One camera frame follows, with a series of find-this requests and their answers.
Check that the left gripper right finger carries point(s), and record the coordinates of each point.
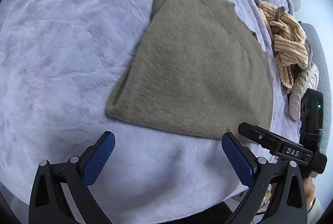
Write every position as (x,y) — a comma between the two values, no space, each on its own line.
(287,204)

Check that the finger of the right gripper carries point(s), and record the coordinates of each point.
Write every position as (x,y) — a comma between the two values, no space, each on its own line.
(306,153)

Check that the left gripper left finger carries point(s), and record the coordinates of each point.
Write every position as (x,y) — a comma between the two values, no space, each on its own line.
(48,202)

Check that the olive knitted sweater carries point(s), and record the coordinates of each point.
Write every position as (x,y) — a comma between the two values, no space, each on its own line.
(198,70)

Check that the person's right hand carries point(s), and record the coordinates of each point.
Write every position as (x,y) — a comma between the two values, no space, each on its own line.
(309,189)

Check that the cream patterned cushion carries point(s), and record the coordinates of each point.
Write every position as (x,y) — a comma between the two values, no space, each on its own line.
(307,79)

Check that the cream striped garment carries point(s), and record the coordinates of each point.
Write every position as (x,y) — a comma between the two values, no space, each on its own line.
(289,47)

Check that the grey brown knotted garment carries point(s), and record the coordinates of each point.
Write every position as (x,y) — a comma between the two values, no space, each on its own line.
(276,25)

